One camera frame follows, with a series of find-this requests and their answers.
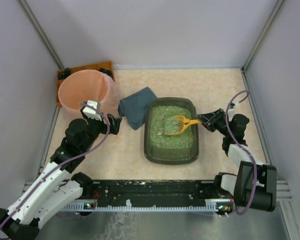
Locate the yellow litter scoop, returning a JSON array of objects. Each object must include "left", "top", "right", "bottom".
[{"left": 164, "top": 115, "right": 201, "bottom": 136}]

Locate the green litter clump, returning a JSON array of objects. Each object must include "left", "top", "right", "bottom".
[{"left": 164, "top": 118, "right": 180, "bottom": 135}]

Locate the dark green litter box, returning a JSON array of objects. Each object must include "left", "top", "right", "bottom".
[{"left": 144, "top": 97, "right": 199, "bottom": 165}]

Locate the bin with pink bag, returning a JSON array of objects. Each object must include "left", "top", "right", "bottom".
[{"left": 58, "top": 69, "right": 121, "bottom": 121}]

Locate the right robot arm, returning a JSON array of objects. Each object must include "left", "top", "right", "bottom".
[{"left": 195, "top": 108, "right": 277, "bottom": 212}]

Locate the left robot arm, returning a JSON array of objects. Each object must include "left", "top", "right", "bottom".
[{"left": 0, "top": 114, "right": 122, "bottom": 240}]

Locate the grey-blue cloth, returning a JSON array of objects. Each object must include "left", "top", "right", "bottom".
[{"left": 118, "top": 87, "right": 157, "bottom": 130}]

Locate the orange wooden tray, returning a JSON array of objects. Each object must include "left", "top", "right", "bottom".
[{"left": 56, "top": 60, "right": 116, "bottom": 108}]

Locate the black object in tray corner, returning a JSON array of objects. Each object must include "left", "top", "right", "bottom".
[{"left": 57, "top": 67, "right": 72, "bottom": 80}]

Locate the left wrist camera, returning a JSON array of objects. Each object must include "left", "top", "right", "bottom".
[{"left": 80, "top": 100, "right": 104, "bottom": 122}]

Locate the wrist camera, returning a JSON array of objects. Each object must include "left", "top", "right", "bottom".
[
  {"left": 80, "top": 100, "right": 104, "bottom": 122},
  {"left": 227, "top": 102, "right": 240, "bottom": 119}
]

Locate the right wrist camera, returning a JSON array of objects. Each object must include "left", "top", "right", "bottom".
[{"left": 227, "top": 102, "right": 240, "bottom": 119}]

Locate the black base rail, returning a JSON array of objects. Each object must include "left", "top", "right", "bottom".
[{"left": 22, "top": 178, "right": 291, "bottom": 216}]

